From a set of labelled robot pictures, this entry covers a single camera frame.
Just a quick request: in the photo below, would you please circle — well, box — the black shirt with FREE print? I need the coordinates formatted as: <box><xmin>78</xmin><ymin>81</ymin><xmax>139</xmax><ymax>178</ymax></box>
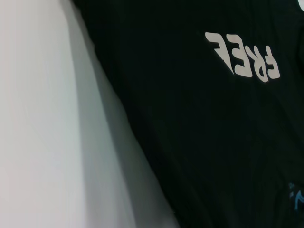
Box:
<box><xmin>71</xmin><ymin>0</ymin><xmax>304</xmax><ymax>228</ymax></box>

